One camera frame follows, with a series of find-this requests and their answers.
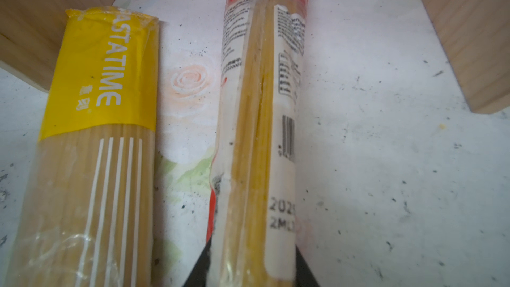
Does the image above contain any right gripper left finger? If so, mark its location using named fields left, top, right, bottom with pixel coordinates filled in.
left=183, top=239, right=211, bottom=287

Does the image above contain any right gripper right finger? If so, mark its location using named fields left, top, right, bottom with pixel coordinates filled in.
left=294, top=246, right=320, bottom=287

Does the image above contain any red spaghetti bag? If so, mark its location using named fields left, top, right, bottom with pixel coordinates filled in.
left=206, top=0, right=309, bottom=286

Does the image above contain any yellow spaghetti bag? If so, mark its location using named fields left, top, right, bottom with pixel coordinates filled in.
left=5, top=7, right=159, bottom=286

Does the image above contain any wooden two-tier shelf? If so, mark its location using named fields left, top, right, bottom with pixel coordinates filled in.
left=1, top=0, right=509, bottom=114

